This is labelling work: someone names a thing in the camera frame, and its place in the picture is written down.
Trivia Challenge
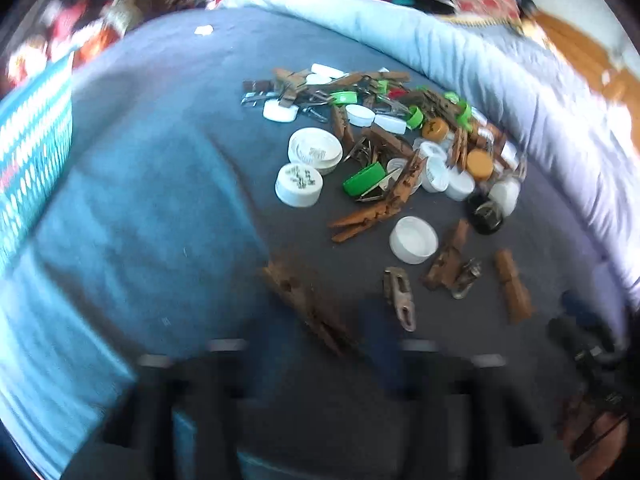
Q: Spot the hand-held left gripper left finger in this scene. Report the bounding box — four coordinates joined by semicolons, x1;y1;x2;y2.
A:
65;310;307;480

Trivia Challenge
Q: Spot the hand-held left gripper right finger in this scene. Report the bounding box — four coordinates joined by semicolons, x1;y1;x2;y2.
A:
359;302;544;480

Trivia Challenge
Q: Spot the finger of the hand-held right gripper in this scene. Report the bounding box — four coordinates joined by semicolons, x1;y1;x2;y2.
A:
546;290;632;396

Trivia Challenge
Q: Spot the weathered wooden clothespin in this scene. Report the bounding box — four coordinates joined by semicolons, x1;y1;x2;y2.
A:
259;254;362;357

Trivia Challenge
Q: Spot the brown wooden clothespin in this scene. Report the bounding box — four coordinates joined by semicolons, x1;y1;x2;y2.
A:
557;392;631;466

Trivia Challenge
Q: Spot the teal perforated plastic basket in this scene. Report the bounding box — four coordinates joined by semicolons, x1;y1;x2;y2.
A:
0;52;76;273

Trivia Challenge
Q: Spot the wide white plastic lid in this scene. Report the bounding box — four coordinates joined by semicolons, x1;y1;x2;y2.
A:
390;216;439;265

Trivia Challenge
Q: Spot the pile of caps and clothespins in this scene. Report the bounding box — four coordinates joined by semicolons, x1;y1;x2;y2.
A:
242;67;534;333
263;63;522;216

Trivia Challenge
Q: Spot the black bottle cap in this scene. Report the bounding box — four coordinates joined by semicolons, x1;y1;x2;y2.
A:
467;195;504;235

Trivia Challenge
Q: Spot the large green bottle cap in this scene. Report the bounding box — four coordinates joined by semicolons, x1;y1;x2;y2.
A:
343;162;387;197

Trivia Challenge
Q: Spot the grey blue bed blanket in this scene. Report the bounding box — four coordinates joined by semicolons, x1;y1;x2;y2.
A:
0;7;632;480

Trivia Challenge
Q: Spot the large white printed lid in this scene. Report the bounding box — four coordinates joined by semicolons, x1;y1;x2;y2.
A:
275;162;324;208
288;127;344;176

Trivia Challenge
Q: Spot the orange bottle cap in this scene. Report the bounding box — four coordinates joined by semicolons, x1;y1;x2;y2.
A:
422;119;450;142
466;150;495;181

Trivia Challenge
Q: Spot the orange wooden headboard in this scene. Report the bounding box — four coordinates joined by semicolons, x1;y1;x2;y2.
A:
530;12;640;128

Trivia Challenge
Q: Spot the silver metal clip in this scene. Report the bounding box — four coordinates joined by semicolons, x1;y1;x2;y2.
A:
241;91;277;109

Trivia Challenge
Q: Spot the light blue rolled quilt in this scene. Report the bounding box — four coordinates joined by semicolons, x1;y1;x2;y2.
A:
215;0;640;291

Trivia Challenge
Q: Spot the pile of bags and clothes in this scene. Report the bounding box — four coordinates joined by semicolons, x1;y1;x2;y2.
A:
0;0;137;92

